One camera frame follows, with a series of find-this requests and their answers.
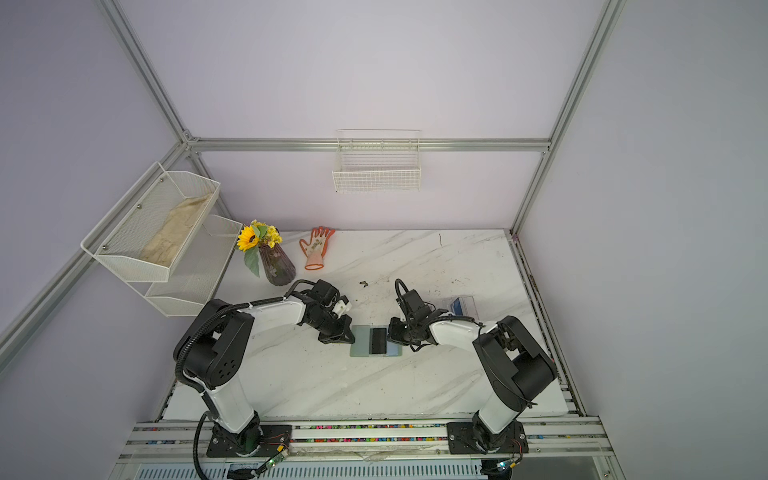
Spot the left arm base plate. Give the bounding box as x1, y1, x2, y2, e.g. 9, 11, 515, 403
206, 423, 293, 458

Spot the clear acrylic card box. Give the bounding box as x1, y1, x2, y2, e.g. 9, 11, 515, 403
436, 295, 479, 320

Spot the white wire wall basket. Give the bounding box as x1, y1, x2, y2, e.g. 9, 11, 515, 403
332, 129, 422, 194

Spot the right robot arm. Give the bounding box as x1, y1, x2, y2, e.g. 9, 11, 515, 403
387, 280, 557, 454

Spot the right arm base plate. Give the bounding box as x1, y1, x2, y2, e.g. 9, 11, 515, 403
446, 420, 529, 455

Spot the orange work glove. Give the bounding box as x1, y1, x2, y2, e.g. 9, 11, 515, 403
299, 226, 336, 271

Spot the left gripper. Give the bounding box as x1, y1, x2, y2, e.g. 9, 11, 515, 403
309, 311, 356, 345

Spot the black corrugated cable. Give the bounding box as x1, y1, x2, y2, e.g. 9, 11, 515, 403
173, 278, 319, 480

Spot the white mesh upper shelf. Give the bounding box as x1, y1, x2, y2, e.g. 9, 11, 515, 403
80, 163, 220, 283

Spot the blue credit card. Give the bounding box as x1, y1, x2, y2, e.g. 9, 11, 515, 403
450, 296, 478, 319

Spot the white mesh lower shelf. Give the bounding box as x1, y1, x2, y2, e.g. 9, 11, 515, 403
141, 214, 242, 317

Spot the yellow sunflower bouquet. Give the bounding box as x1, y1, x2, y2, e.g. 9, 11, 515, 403
236, 221, 283, 252

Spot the white mesh shelf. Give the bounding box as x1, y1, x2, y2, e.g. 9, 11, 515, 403
80, 163, 220, 283
141, 214, 242, 317

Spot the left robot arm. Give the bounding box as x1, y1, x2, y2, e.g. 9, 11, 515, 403
173, 279, 354, 457

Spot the beige cloth in shelf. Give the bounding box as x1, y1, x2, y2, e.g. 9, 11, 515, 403
140, 194, 211, 267

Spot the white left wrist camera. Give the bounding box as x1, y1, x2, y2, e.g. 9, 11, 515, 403
333, 299, 350, 317

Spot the aluminium front rail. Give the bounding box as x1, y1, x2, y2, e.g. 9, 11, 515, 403
118, 417, 616, 463

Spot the black credit card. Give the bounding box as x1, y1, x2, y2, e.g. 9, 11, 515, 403
369, 327, 388, 356

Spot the green card holder wallet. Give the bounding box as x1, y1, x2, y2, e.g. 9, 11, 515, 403
350, 325, 402, 358

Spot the dark glass vase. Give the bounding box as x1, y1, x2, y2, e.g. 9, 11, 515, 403
258, 244, 296, 286

